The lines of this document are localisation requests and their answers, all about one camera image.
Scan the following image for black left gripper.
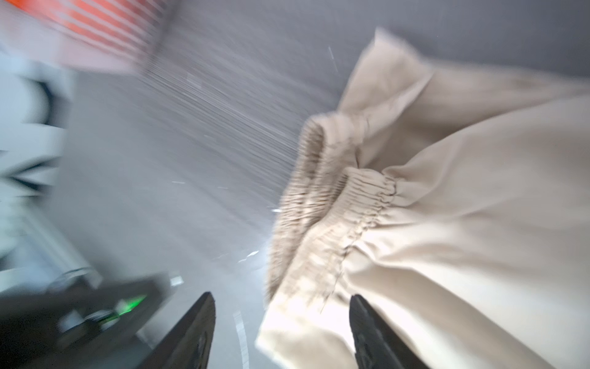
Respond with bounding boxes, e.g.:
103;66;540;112
1;275;171;368

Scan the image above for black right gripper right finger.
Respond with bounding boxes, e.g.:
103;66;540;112
349;295;429;369

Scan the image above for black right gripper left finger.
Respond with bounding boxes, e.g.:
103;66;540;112
137;292;216;369

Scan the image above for beige shorts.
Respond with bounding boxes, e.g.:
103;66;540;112
256;29;589;368

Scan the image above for white plastic laundry basket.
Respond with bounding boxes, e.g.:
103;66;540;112
1;0;179;74

